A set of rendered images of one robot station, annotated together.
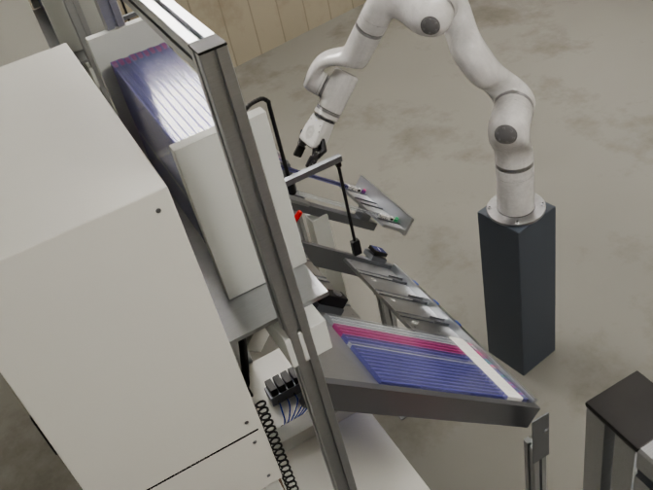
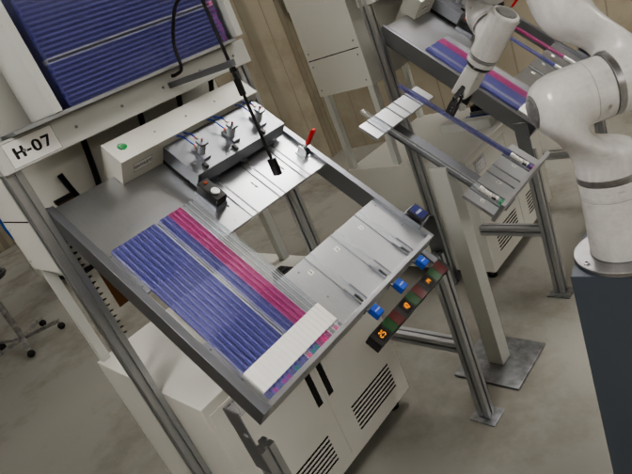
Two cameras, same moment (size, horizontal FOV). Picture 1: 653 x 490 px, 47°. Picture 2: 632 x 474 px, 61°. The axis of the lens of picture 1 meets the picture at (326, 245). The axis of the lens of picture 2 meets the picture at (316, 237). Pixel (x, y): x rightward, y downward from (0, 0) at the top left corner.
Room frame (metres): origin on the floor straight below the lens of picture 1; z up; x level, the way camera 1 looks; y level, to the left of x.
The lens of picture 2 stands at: (1.03, -1.33, 1.40)
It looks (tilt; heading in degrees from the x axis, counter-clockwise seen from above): 22 degrees down; 70
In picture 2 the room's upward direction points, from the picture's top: 23 degrees counter-clockwise
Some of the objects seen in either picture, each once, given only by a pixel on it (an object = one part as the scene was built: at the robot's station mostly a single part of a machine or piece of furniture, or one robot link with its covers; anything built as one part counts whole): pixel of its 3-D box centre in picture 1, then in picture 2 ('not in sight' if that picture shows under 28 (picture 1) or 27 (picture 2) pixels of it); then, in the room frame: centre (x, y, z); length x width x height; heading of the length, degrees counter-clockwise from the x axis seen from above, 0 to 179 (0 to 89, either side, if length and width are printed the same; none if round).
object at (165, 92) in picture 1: (194, 151); (122, 23); (1.33, 0.21, 1.52); 0.51 x 0.13 x 0.27; 19
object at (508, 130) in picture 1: (511, 135); (582, 125); (1.89, -0.62, 1.00); 0.19 x 0.12 x 0.24; 151
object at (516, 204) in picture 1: (515, 186); (616, 214); (1.91, -0.64, 0.79); 0.19 x 0.19 x 0.18
